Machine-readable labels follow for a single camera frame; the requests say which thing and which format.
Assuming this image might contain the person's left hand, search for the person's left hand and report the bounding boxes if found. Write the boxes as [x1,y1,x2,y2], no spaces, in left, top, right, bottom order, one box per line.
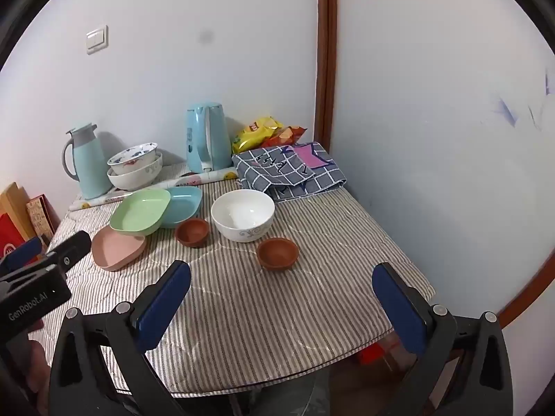
[13,318,50,404]

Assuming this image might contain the large white porcelain bowl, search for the large white porcelain bowl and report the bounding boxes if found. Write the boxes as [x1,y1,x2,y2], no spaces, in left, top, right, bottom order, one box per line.
[107,153,164,190]

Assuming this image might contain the brown wooden baseboard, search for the brown wooden baseboard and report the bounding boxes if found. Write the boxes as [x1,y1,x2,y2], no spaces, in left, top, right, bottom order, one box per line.
[496,249,555,330]

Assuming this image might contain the green square plate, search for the green square plate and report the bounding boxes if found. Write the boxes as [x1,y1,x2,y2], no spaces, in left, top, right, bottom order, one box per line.
[109,188,171,237]

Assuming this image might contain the rolled fruit-print plastic sheet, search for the rolled fruit-print plastic sheet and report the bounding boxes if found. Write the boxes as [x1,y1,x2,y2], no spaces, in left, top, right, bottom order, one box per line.
[68,169,239,211]

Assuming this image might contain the striped quilted tablecloth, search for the striped quilted tablecloth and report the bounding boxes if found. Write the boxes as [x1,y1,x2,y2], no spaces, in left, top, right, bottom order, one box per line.
[28,175,436,397]

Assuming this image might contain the red item under table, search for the red item under table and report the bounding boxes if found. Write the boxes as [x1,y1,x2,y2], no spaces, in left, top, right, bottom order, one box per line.
[356,340,397,367]

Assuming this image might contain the blue square plate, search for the blue square plate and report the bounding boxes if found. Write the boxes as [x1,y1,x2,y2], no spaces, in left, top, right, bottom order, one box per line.
[160,185,203,228]

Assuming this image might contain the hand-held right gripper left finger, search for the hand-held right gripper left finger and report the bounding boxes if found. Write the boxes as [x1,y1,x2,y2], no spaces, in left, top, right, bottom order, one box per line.
[49,260,226,416]

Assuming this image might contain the small brown bowl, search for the small brown bowl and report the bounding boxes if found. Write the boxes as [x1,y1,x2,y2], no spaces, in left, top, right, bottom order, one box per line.
[174,218,211,249]
[256,237,300,272]

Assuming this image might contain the brown patterned box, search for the brown patterned box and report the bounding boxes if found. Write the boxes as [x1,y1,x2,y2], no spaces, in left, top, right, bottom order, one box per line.
[25,193,59,243]

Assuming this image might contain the pink square plate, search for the pink square plate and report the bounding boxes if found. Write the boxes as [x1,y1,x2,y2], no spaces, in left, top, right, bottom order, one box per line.
[91,226,147,272]

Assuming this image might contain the brown and red boxes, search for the brown and red boxes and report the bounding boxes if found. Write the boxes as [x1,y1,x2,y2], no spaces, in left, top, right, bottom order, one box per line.
[0,182,35,243]

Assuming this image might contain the brown wooden door frame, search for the brown wooden door frame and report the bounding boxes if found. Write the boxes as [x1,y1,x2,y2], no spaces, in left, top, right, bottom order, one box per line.
[316,0,339,150]

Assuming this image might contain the grey checked cloth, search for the grey checked cloth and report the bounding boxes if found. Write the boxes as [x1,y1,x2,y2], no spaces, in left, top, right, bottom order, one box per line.
[232,141,348,202]

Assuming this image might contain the red chip bag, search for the red chip bag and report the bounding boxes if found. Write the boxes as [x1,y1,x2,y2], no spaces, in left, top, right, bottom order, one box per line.
[260,125,308,148]

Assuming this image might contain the red box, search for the red box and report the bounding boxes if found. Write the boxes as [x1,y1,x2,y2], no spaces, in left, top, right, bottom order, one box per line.
[0,213,27,265]

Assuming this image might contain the white bowl with grey pattern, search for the white bowl with grey pattern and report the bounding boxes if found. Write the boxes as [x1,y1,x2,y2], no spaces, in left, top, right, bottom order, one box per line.
[211,189,276,242]

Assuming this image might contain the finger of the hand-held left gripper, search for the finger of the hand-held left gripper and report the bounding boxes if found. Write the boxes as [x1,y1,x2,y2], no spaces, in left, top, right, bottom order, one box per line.
[0,237,44,271]
[45,231,93,275]

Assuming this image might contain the light blue tissue pack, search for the light blue tissue pack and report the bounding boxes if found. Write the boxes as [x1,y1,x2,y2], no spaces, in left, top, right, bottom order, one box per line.
[186,103,232,175]

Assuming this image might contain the blue patterned porcelain bowl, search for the blue patterned porcelain bowl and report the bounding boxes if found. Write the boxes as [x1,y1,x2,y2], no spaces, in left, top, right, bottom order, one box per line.
[107,142,159,166]

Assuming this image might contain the white wall light switch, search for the white wall light switch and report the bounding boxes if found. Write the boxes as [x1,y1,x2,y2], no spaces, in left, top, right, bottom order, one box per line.
[85,25,109,55]

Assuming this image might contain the light blue thermos jug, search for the light blue thermos jug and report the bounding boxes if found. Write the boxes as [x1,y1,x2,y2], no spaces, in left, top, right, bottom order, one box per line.
[63,122,114,200]

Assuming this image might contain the yellow chip bag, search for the yellow chip bag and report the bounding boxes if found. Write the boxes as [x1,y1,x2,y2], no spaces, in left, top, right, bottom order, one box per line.
[231,115,283,155]

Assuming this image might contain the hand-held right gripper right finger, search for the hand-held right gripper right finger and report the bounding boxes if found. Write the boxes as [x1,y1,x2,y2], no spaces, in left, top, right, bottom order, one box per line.
[372,262,514,416]

